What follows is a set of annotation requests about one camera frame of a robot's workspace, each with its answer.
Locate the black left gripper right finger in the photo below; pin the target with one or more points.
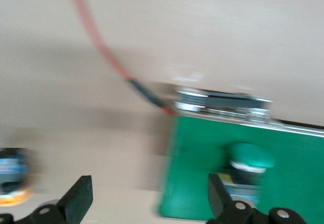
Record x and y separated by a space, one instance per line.
222 203

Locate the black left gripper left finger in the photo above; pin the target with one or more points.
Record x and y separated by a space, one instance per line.
76 196

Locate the green push button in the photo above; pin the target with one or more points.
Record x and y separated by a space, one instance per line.
250 155

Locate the green conveyor belt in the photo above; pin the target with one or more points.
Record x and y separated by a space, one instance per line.
202 145

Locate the yellow push button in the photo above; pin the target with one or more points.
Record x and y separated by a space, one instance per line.
14 173

